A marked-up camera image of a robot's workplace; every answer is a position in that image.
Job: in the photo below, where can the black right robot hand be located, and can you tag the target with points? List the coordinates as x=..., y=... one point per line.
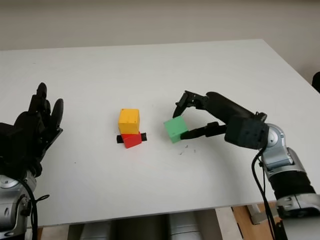
x=225, y=107

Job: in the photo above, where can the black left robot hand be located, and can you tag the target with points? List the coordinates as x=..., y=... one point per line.
x=50, y=125

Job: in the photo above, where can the green cube block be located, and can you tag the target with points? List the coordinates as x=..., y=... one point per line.
x=175, y=128

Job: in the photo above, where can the yellow cube block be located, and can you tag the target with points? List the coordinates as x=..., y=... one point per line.
x=128, y=121

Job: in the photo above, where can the red cube block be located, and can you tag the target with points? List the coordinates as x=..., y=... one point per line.
x=131, y=141

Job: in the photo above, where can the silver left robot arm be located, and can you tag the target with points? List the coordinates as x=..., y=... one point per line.
x=12, y=205

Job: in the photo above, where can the black tape strip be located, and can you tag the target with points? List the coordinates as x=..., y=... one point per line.
x=144, y=137

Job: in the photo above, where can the black chair part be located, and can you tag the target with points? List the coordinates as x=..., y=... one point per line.
x=316, y=83

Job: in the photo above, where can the white table leg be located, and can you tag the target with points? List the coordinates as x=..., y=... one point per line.
x=256, y=215

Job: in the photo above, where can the silver left robot leg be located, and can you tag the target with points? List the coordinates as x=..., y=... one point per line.
x=95, y=232

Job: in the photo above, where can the silver robot leg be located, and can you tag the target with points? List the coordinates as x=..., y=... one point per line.
x=95, y=232
x=185, y=227

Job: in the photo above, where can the silver right robot leg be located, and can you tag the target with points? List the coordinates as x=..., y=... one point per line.
x=185, y=227

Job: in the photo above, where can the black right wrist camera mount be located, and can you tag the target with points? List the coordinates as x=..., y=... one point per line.
x=246, y=133

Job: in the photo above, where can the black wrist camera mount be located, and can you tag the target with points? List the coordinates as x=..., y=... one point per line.
x=246, y=133
x=15, y=147

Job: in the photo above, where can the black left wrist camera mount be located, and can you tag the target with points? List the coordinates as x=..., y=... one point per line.
x=15, y=147

